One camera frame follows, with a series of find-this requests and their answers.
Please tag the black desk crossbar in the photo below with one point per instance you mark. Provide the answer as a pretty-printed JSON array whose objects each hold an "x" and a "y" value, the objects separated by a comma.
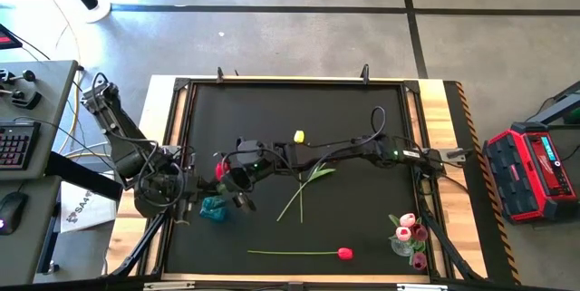
[{"x": 81, "y": 175}]

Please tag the black ball-ended lever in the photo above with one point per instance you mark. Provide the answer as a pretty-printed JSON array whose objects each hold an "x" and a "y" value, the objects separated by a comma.
[{"x": 28, "y": 75}]

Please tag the black desk bracket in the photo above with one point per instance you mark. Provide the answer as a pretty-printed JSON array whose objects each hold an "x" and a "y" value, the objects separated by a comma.
[{"x": 27, "y": 99}]

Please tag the black table clamp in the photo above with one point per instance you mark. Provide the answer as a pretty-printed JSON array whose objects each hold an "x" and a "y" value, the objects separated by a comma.
[
  {"x": 219, "y": 75},
  {"x": 365, "y": 73}
]

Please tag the grey equipment stand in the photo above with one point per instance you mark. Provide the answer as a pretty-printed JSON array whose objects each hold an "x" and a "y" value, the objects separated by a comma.
[{"x": 562, "y": 103}]

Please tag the white round stand base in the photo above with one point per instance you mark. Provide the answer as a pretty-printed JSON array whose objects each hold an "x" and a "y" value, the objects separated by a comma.
[{"x": 97, "y": 12}]

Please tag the black device with red light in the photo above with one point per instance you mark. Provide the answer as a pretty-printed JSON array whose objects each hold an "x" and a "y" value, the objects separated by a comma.
[{"x": 8, "y": 39}]

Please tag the yellow artificial tulip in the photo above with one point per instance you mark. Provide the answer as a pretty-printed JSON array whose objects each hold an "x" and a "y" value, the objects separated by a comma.
[
  {"x": 298, "y": 136},
  {"x": 319, "y": 173}
]

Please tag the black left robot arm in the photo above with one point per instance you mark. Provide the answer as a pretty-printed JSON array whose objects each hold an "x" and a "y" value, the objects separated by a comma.
[{"x": 122, "y": 146}]

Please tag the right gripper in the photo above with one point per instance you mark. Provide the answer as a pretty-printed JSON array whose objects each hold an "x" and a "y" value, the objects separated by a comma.
[{"x": 242, "y": 177}]

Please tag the red artificial tulip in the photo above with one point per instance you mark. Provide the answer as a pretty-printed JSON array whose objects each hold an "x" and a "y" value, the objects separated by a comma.
[
  {"x": 221, "y": 171},
  {"x": 344, "y": 253}
]

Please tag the dark table mat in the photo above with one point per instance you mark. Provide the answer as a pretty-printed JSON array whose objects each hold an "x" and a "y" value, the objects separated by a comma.
[{"x": 344, "y": 109}]

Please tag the pink artificial tulip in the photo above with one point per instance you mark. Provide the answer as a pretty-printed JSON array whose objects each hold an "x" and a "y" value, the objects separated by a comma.
[
  {"x": 408, "y": 219},
  {"x": 403, "y": 234}
]

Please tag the black diagonal support strut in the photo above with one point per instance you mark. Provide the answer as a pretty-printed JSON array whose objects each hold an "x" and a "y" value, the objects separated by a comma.
[
  {"x": 145, "y": 241},
  {"x": 446, "y": 245}
]

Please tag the black hazard-striped panel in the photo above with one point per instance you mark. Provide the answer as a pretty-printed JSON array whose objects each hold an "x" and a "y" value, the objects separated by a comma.
[{"x": 453, "y": 100}]

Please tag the blue glass vase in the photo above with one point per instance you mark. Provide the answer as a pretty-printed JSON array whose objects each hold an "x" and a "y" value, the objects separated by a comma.
[{"x": 215, "y": 209}]

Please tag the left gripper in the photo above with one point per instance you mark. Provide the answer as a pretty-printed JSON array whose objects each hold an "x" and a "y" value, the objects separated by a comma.
[{"x": 188, "y": 200}]

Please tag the silver metal bracket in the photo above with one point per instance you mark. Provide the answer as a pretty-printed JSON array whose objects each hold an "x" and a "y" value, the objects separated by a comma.
[
  {"x": 421, "y": 287},
  {"x": 167, "y": 286}
]

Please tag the grey desk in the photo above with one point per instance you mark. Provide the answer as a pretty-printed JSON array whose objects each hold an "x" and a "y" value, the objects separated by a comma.
[
  {"x": 54, "y": 100},
  {"x": 31, "y": 245}
]

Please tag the clear glass vase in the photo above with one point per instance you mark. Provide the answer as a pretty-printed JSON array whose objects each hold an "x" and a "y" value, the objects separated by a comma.
[{"x": 399, "y": 248}]

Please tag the black keyboard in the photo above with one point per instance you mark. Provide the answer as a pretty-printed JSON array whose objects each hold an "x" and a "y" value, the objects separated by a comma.
[{"x": 16, "y": 146}]

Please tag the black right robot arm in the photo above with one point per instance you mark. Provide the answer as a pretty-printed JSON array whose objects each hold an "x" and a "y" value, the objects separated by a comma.
[{"x": 344, "y": 152}]

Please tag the black computer mouse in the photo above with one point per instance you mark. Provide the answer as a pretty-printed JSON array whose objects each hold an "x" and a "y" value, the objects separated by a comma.
[{"x": 10, "y": 211}]

